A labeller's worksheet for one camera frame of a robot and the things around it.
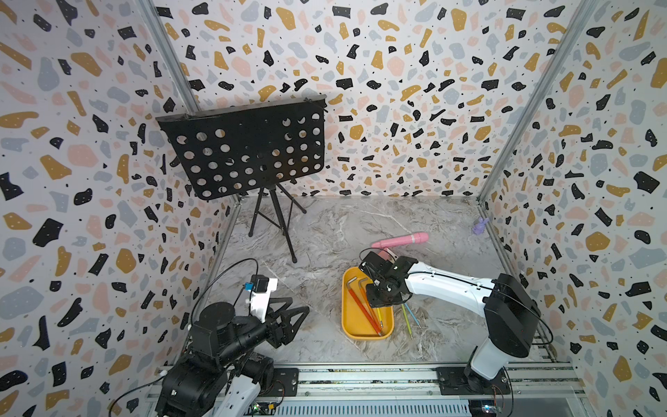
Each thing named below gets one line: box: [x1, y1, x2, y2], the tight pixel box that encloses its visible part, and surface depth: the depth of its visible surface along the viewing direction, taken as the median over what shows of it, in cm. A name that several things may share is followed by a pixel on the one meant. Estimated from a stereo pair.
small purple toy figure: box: [472, 217, 489, 235], surface depth 109 cm
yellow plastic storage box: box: [341, 266, 395, 341], surface depth 87 cm
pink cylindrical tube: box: [371, 231, 430, 249], surface depth 106 cm
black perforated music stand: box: [156, 93, 328, 264], surface depth 73 cm
